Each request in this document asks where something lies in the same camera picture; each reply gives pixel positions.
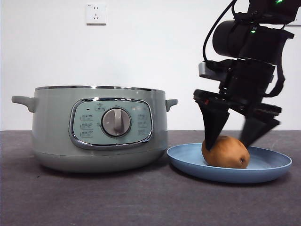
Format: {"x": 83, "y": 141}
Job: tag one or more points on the white wall socket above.
{"x": 96, "y": 14}

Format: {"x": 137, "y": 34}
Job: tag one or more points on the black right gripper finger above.
{"x": 212, "y": 122}
{"x": 256, "y": 129}

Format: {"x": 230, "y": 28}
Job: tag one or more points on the blue round plate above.
{"x": 185, "y": 157}

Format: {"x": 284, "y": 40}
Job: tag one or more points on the brown potato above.
{"x": 225, "y": 154}

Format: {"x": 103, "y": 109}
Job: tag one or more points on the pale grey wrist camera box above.
{"x": 207, "y": 71}

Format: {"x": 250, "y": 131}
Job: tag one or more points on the pale green electric steamer pot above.
{"x": 54, "y": 131}

